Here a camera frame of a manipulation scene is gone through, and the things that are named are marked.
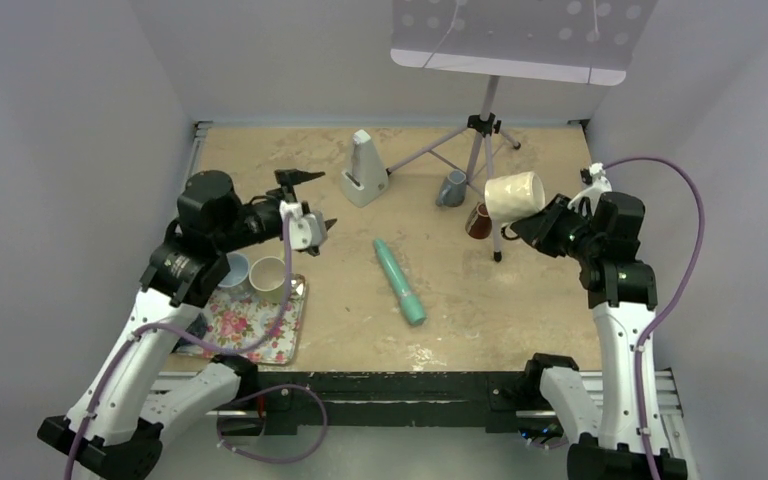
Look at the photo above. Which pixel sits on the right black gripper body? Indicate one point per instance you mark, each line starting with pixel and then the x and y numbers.
pixel 563 230

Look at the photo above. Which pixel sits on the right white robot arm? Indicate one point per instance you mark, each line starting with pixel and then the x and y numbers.
pixel 623 437

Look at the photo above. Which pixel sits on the teal cylindrical bottle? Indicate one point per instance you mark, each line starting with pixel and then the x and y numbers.
pixel 409 303

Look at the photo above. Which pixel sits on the brown striped mug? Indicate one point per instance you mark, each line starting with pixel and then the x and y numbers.
pixel 479 224

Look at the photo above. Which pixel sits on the cream mug black handle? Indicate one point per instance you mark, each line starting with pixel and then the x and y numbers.
pixel 513 197

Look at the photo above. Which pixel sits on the white metronome-shaped object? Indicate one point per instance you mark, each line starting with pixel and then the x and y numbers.
pixel 364 177

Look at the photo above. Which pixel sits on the floral tray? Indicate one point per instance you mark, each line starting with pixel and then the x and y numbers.
pixel 237 321

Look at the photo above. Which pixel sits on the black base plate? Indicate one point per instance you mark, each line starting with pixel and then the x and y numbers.
pixel 495 402

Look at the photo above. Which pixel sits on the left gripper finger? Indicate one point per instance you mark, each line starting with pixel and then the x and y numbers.
pixel 288 179
pixel 317 234

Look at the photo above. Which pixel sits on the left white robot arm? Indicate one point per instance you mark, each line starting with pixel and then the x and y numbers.
pixel 116 430

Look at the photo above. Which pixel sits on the purple tripod stand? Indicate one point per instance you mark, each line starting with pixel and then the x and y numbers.
pixel 485 125

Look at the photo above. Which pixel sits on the green mug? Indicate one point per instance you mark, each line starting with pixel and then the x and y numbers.
pixel 268 277

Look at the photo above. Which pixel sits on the dark blue mug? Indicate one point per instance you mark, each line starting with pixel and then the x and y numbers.
pixel 199 328

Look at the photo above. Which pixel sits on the light grey footed mug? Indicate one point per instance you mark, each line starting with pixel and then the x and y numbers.
pixel 236 282

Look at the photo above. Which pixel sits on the blue-grey mug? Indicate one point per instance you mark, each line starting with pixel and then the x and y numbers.
pixel 452 192

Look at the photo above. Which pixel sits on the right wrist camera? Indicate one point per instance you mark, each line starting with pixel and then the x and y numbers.
pixel 595 183

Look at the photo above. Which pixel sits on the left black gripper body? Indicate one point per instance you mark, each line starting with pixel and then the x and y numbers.
pixel 258 219

